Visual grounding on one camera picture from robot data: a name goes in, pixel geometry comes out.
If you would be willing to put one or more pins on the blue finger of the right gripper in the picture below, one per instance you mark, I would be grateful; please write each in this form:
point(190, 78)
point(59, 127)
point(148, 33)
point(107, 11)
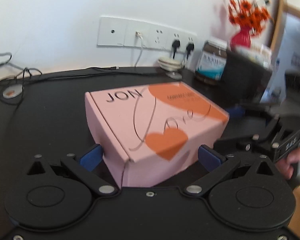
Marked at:
point(245, 109)
point(229, 145)

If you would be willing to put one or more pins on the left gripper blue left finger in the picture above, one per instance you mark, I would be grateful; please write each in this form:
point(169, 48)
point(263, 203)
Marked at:
point(82, 166)

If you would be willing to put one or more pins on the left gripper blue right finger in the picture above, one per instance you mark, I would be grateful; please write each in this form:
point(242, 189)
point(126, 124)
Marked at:
point(219, 168)

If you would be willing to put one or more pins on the pink cardboard box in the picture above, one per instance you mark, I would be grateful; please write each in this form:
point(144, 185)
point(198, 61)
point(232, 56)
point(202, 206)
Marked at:
point(150, 133)

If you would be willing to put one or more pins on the person right hand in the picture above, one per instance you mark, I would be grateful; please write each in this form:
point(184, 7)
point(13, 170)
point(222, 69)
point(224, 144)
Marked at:
point(284, 166)

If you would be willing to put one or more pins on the black appliance cabinet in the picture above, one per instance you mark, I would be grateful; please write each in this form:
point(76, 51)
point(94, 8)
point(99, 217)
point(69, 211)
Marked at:
point(243, 79)

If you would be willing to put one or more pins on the brown fish oil bottle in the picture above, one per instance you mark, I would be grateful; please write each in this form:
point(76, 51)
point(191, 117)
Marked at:
point(212, 61)

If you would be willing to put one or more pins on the clear wrapped packet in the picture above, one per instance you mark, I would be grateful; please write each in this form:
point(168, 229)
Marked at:
point(252, 55)

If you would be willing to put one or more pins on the cotton swab box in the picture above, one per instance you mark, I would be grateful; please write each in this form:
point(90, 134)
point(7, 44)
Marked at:
point(262, 49)

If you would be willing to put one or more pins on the red ribbed vase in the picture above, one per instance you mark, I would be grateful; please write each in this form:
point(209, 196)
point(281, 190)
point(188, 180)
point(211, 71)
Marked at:
point(242, 38)

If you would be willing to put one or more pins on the orange flower bouquet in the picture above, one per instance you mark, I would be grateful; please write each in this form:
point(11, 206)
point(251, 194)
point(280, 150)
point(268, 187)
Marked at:
point(252, 15)

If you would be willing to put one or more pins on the silver desk grommet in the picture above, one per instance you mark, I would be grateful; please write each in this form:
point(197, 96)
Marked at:
point(13, 91)

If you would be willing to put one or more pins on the black wall plug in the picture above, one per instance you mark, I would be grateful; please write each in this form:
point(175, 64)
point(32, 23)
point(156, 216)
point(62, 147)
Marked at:
point(189, 49)
point(175, 47)

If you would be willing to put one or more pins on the white wall socket strip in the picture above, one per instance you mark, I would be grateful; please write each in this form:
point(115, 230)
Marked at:
point(122, 32)

